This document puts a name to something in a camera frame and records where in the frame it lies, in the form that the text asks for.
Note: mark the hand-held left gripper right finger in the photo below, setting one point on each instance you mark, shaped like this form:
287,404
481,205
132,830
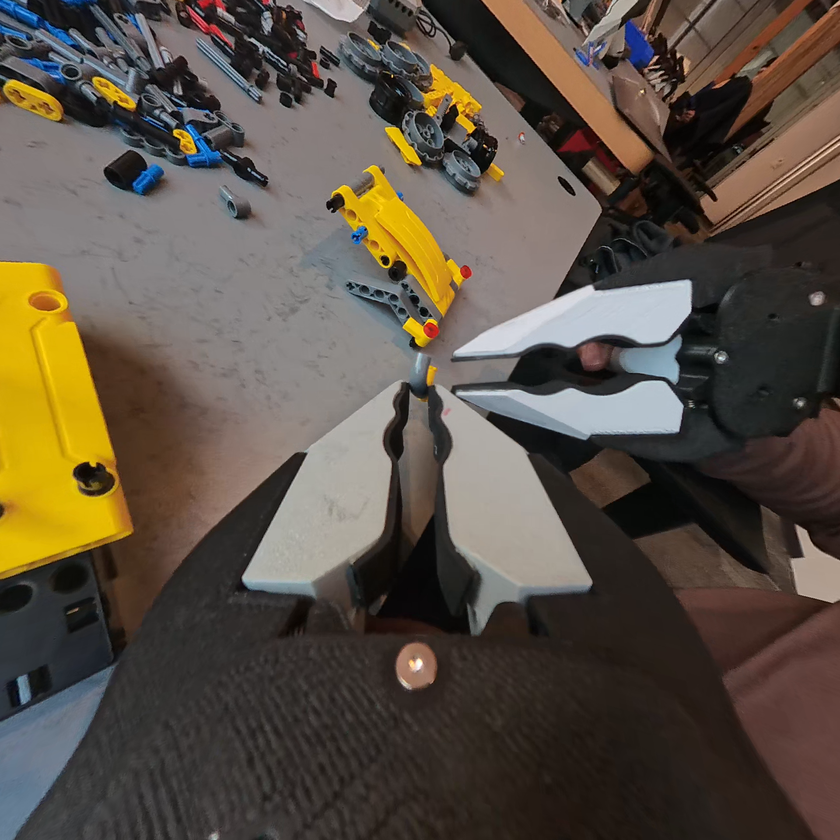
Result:
512,518

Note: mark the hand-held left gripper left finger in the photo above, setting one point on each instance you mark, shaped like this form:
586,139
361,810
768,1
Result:
328,512

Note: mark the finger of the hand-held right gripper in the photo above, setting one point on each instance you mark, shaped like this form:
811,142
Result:
590,413
604,315

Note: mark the yellow panel vehicle assembly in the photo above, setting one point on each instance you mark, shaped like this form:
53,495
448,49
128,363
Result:
400,249

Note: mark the person's right forearm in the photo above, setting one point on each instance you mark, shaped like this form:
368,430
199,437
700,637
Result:
787,472

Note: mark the long wooden-edged desk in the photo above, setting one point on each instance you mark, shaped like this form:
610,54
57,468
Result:
564,72

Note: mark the grey desk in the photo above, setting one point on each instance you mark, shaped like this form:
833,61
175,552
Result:
197,295

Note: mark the person's right hand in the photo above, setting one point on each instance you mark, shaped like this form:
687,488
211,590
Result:
596,358

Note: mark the yellow wedge panel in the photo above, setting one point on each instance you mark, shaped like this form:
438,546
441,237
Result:
402,145

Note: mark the wheeled yellow black chassis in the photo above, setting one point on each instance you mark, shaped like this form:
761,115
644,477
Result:
426,111

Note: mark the blue storage bins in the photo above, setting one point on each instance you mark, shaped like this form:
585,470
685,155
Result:
638,39

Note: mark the black and white tool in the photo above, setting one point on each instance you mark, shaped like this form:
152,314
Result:
600,33

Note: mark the black base yellow panel assembly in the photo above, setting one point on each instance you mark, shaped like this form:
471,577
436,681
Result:
46,426

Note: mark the small grey pin piece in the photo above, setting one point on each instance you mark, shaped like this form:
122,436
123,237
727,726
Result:
235,202

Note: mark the black pin connector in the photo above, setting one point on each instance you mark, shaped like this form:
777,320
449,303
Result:
246,169

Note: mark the grey motor block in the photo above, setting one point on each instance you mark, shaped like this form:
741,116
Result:
394,14

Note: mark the black and blue connector piece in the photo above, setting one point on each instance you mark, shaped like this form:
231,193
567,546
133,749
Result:
131,172

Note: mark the white paper slip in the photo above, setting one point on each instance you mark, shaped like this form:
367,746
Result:
334,8

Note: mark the grey axle beam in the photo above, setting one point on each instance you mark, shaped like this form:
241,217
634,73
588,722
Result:
229,69

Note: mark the pile of small building pieces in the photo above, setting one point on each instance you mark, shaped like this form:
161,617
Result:
131,65

